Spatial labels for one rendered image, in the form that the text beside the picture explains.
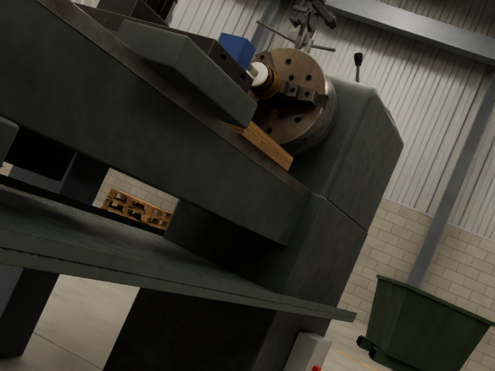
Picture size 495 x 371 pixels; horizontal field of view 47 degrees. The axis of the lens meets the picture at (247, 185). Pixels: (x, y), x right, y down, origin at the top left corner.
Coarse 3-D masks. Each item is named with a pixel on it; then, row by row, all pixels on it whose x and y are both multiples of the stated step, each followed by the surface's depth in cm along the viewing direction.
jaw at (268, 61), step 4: (260, 52) 173; (264, 52) 173; (268, 52) 174; (256, 56) 173; (260, 56) 173; (264, 56) 172; (268, 56) 172; (256, 60) 173; (260, 60) 172; (264, 60) 169; (268, 60) 170; (272, 60) 175; (264, 64) 169; (268, 64) 169; (272, 64) 173; (272, 68) 171
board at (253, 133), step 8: (232, 128) 129; (240, 128) 128; (248, 128) 129; (256, 128) 132; (248, 136) 130; (256, 136) 134; (264, 136) 137; (256, 144) 135; (264, 144) 138; (272, 144) 141; (264, 152) 140; (272, 152) 143; (280, 152) 147; (272, 160) 147; (280, 160) 148; (288, 160) 152; (288, 168) 154
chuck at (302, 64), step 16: (288, 48) 174; (288, 64) 173; (304, 64) 171; (288, 80) 171; (304, 80) 169; (320, 80) 167; (272, 112) 171; (288, 112) 169; (304, 112) 167; (320, 112) 165; (272, 128) 170; (288, 128) 167; (304, 128) 165; (320, 128) 170; (288, 144) 168; (304, 144) 172
